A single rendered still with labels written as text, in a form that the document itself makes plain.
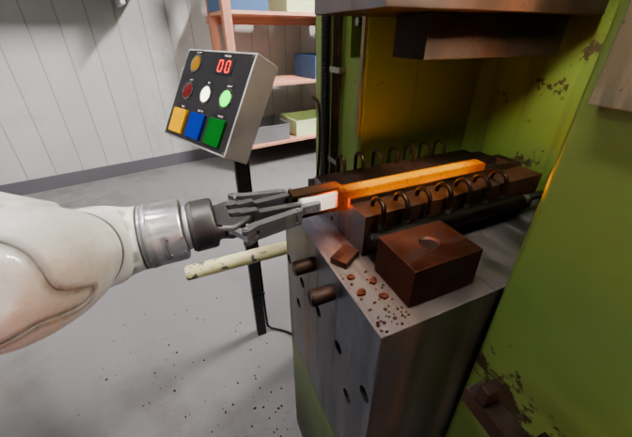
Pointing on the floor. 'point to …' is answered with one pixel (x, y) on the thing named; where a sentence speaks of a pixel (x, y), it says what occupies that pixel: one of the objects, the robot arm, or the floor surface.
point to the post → (249, 249)
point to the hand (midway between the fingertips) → (316, 200)
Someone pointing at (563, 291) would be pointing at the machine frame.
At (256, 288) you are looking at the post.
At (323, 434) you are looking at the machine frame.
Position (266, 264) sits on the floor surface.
